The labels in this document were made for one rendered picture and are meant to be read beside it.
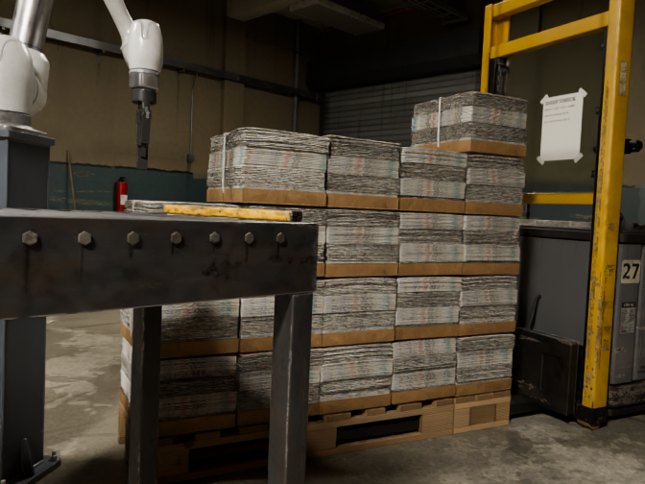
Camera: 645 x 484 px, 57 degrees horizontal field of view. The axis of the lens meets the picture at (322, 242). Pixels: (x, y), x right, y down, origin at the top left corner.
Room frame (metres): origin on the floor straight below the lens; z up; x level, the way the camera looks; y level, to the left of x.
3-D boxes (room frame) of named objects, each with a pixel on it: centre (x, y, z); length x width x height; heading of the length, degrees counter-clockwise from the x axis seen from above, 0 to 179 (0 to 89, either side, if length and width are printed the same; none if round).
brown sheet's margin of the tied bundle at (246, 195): (1.93, 0.16, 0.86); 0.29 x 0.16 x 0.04; 117
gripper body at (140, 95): (1.85, 0.57, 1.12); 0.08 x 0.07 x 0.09; 28
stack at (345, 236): (2.11, 0.07, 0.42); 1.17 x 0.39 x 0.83; 118
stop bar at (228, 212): (1.22, 0.20, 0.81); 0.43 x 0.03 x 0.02; 45
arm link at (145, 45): (1.86, 0.57, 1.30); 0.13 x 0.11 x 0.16; 16
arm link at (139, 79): (1.85, 0.57, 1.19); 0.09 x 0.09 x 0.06
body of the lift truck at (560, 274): (2.83, -1.28, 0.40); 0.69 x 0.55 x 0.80; 28
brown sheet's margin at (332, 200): (2.17, -0.04, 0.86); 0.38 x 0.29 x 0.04; 28
